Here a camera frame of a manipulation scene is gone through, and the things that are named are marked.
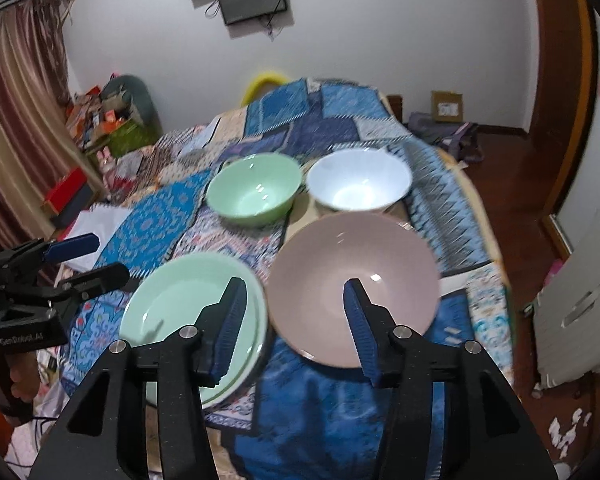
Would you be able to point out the striped satin curtain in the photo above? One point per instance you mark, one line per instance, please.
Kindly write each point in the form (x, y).
(15, 110)

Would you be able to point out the pile of assorted boxes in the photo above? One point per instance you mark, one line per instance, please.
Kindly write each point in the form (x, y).
(95, 115)

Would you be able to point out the cardboard box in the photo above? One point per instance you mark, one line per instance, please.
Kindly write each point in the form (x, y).
(447, 107)

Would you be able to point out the red box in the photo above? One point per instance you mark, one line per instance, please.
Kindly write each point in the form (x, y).
(67, 190)

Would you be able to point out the pink bowl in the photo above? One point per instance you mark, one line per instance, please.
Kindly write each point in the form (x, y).
(330, 260)

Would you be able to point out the green bowl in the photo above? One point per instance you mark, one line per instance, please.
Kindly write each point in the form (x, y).
(250, 195)

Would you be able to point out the green plate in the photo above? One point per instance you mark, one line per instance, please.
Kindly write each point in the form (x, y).
(175, 300)

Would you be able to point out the grey purple backpack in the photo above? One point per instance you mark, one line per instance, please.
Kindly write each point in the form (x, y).
(440, 132)

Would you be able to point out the pink plush bunny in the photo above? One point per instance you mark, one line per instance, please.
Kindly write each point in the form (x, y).
(106, 165)

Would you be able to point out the person's left hand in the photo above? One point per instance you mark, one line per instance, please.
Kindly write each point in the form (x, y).
(24, 382)

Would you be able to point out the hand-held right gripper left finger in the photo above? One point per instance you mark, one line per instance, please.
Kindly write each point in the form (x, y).
(227, 330)

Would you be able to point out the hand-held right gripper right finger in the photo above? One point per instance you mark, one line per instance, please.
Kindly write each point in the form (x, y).
(360, 330)

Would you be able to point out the yellow foam tube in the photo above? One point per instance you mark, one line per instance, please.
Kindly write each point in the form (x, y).
(260, 80)

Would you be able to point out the patchwork printed blanket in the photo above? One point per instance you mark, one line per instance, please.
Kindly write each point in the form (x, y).
(180, 220)

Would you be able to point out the white paper scraps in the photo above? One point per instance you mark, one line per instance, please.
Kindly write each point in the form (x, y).
(567, 427)

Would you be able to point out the wooden door frame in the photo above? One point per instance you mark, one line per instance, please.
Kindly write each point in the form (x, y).
(570, 85)

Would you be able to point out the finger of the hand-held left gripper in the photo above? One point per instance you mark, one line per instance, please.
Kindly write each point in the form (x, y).
(75, 249)
(105, 277)

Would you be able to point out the green bag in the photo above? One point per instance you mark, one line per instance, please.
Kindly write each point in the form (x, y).
(130, 135)

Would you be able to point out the dark blue box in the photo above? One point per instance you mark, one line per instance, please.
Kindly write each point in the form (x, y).
(77, 212)

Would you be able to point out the white bowl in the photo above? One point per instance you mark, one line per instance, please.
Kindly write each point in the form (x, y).
(355, 185)

